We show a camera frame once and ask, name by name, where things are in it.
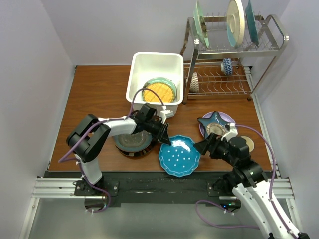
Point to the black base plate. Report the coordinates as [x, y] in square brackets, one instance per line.
[148, 187]

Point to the cream ceramic mug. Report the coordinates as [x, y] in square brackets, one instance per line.
[249, 142]

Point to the blue star-shaped dish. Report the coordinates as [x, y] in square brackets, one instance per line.
[211, 120]

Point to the grey blue ceramic plate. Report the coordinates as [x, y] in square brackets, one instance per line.
[134, 149]

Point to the mint plate in rack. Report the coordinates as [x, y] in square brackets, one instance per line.
[200, 25]

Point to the white plastic bin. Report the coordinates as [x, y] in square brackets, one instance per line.
[148, 65]

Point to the clear glass plate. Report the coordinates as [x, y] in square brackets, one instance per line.
[132, 140]

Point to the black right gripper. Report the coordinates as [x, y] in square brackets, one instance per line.
[215, 141]

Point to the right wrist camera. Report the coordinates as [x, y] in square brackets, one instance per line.
[231, 132]

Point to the blue zigzag bowl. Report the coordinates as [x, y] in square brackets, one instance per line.
[227, 66]

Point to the aluminium frame rail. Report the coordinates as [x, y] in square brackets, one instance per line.
[53, 203]

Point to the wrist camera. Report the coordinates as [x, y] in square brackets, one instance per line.
[165, 113]
[231, 132]

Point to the lavender plate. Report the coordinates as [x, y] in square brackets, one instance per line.
[224, 117]

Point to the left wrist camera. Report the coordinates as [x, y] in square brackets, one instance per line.
[165, 113]

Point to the teal plate in rack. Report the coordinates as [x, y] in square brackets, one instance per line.
[250, 17]

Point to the metal dish rack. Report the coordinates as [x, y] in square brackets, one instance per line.
[251, 64]

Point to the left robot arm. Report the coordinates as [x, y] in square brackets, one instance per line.
[88, 138]

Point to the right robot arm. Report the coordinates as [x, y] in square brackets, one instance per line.
[249, 183]

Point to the black gold striped plate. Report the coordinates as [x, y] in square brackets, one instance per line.
[136, 154]

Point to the mint green floral plate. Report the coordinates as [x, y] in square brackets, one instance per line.
[162, 80]

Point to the blue polka dot plate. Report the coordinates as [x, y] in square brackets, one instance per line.
[181, 158]

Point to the woven bamboo plate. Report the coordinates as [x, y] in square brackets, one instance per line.
[164, 91]

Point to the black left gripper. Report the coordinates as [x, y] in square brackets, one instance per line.
[162, 135]

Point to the cream blue spiral plate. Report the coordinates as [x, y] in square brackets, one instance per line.
[235, 21]

